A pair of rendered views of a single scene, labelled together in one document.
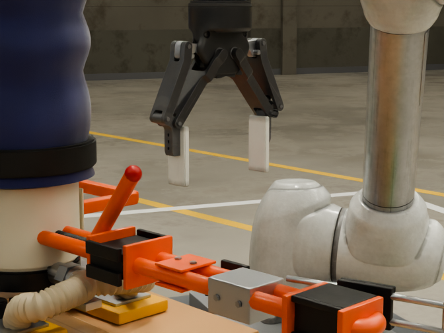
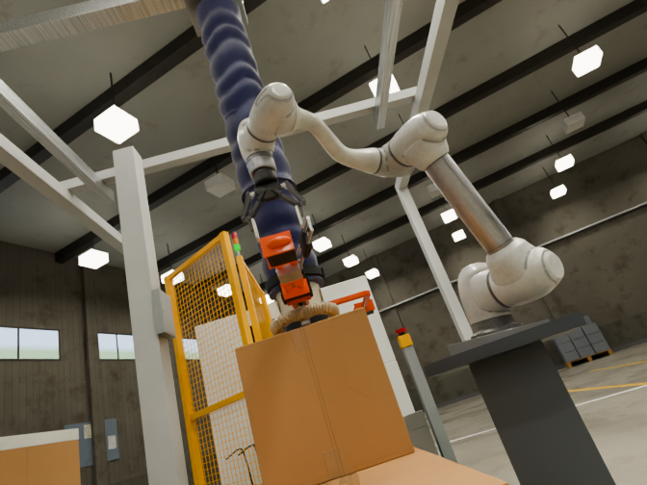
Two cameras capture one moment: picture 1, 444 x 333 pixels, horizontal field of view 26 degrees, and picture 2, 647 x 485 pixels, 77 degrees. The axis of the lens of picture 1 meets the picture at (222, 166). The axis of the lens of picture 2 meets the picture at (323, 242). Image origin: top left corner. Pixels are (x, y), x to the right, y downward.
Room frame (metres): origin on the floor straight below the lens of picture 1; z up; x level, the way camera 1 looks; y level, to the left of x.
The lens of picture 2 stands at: (0.40, -0.79, 0.67)
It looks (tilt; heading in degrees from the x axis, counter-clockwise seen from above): 23 degrees up; 41
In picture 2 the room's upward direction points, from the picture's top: 18 degrees counter-clockwise
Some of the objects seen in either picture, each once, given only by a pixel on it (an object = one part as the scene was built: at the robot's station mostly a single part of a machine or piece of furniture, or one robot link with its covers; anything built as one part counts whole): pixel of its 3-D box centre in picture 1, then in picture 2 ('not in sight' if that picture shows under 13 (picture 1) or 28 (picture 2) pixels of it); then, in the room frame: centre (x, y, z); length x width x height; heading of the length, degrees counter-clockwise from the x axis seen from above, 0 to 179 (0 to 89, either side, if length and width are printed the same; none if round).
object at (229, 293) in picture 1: (246, 295); (288, 269); (1.11, -0.03, 1.07); 0.07 x 0.07 x 0.04; 46
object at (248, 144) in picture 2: not in sight; (255, 139); (1.15, -0.01, 1.55); 0.13 x 0.11 x 0.16; 74
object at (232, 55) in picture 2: not in sight; (239, 88); (1.43, 0.30, 2.22); 0.24 x 0.24 x 1.25
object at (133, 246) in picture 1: (129, 256); (296, 291); (1.26, 0.12, 1.07); 0.10 x 0.08 x 0.06; 136
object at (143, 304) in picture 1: (75, 279); not in sight; (1.50, 0.24, 0.97); 0.34 x 0.10 x 0.05; 46
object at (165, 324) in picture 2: not in sight; (164, 314); (1.57, 1.73, 1.62); 0.20 x 0.05 x 0.30; 46
